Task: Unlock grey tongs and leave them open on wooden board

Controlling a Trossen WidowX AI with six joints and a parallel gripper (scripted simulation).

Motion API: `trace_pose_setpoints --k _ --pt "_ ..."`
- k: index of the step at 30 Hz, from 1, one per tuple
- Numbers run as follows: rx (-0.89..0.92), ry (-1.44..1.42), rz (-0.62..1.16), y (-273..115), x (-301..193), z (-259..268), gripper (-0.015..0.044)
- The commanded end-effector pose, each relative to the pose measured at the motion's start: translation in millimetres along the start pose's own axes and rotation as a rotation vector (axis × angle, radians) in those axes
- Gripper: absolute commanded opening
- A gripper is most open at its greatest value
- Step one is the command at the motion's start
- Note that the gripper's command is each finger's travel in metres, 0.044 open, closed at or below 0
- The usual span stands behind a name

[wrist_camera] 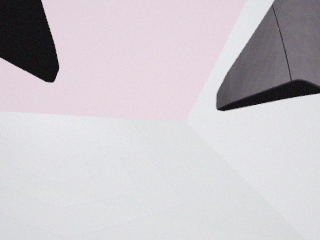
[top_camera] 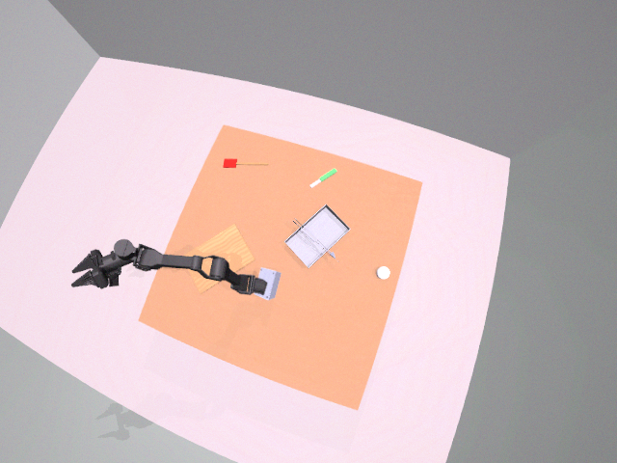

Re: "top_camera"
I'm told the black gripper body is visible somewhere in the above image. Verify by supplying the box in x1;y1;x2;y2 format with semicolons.
90;250;123;289

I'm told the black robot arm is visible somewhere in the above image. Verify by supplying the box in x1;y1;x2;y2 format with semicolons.
106;239;268;296

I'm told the white short cylinder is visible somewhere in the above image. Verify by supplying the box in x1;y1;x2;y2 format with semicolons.
377;266;389;279

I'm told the light orange wooden board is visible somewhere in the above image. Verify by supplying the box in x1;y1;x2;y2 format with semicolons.
185;224;256;293

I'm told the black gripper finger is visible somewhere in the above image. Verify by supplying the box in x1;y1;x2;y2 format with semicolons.
71;270;99;287
71;254;96;274

